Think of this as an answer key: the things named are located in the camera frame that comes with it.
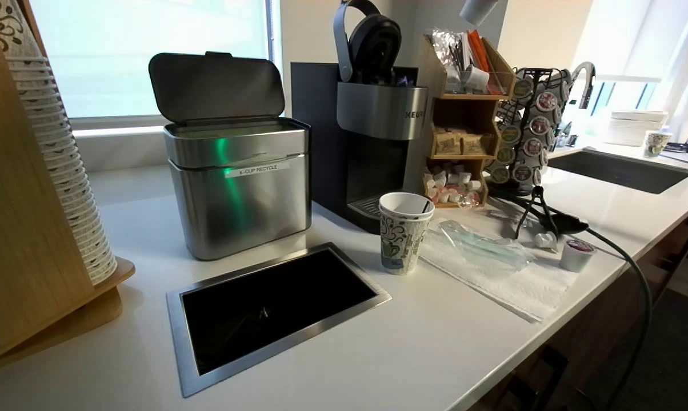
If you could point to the black coffee maker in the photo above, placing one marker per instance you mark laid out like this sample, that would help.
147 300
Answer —
374 114

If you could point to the steel rimmed counter chute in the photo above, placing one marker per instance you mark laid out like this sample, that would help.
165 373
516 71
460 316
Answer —
276 310

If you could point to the wooden counter cabinet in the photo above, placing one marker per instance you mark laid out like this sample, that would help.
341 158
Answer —
572 357

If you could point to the dark counter sink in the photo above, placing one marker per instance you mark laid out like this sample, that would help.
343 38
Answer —
625 171

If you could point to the patterned paper cup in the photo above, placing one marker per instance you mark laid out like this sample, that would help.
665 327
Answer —
404 236

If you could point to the pile of creamer cups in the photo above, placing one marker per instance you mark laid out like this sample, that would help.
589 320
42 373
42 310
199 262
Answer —
450 186

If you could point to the stainless steel bin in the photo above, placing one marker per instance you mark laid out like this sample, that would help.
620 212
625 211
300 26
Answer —
237 197

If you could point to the wooden condiment organizer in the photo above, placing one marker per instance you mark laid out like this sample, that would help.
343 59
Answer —
420 114

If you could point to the brown sugar packets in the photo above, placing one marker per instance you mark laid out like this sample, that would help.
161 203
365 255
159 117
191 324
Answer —
458 141

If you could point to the teal strip zip bag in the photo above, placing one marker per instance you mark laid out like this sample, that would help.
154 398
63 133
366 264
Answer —
484 251

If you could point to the bundle of tea packets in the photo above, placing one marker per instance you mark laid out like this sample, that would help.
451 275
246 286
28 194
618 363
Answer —
450 59

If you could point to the white creamer tub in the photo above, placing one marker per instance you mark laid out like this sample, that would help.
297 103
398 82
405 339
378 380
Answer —
477 81

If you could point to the black flat rod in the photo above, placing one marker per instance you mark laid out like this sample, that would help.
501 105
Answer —
526 212

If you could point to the clear plastic sheet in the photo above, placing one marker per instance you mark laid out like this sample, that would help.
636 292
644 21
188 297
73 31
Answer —
526 286

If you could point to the orange packet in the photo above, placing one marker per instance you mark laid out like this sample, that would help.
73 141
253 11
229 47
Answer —
477 47

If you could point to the black tongs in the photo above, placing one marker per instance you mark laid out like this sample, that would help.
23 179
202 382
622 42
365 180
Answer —
561 216

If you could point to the bright window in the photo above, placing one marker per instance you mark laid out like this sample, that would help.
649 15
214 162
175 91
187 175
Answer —
145 52

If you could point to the chrome faucet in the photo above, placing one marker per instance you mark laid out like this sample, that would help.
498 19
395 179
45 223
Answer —
585 68

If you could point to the stack of paper cups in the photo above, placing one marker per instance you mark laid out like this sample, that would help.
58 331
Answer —
60 151

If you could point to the white dish stack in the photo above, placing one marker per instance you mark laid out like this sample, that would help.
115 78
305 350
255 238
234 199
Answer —
636 125

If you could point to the small patterned cup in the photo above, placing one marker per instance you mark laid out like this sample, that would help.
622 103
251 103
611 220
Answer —
657 141

